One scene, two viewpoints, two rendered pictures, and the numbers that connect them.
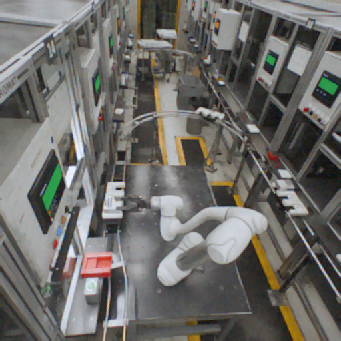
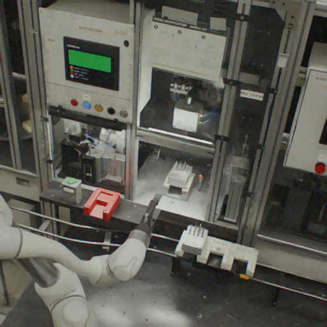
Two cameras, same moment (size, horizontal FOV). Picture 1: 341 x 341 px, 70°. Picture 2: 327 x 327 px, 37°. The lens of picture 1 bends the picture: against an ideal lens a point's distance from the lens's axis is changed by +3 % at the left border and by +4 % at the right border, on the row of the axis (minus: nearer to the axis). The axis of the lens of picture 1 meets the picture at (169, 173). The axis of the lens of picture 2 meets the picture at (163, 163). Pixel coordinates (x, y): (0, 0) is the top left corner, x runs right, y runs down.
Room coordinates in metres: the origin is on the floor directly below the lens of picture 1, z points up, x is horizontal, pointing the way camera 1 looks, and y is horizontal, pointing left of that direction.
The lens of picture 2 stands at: (1.70, -1.16, 2.57)
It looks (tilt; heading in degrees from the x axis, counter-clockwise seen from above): 37 degrees down; 114
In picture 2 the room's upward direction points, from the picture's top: 5 degrees clockwise
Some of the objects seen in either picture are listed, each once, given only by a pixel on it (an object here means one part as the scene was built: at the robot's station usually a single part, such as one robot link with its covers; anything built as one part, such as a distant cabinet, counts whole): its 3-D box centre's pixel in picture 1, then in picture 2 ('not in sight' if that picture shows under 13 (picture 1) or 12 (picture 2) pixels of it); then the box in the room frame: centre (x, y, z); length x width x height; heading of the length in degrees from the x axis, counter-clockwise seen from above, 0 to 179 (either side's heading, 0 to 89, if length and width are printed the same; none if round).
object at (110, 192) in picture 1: (114, 200); (216, 256); (1.30, 0.42, 0.84); 0.36 x 0.14 x 0.10; 9
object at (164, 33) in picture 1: (166, 48); not in sight; (7.96, 0.52, 0.48); 0.84 x 0.58 x 0.97; 17
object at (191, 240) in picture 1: (192, 247); (75, 324); (0.94, -0.22, 0.85); 0.18 x 0.16 x 0.22; 142
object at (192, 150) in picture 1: (192, 151); not in sight; (3.36, -0.36, 0.01); 1.00 x 0.55 x 0.01; 9
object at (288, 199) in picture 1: (287, 200); not in sight; (1.54, -1.06, 0.84); 0.37 x 0.14 x 0.10; 9
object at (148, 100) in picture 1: (146, 92); not in sight; (5.68, 0.78, 0.01); 5.85 x 0.59 x 0.01; 9
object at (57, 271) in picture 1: (66, 237); (86, 117); (0.58, 0.41, 1.37); 0.36 x 0.04 x 0.04; 9
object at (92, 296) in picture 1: (90, 291); (72, 190); (0.54, 0.34, 0.97); 0.08 x 0.08 x 0.12; 9
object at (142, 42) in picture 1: (154, 60); not in sight; (6.64, 0.72, 0.48); 0.88 x 0.56 x 0.96; 117
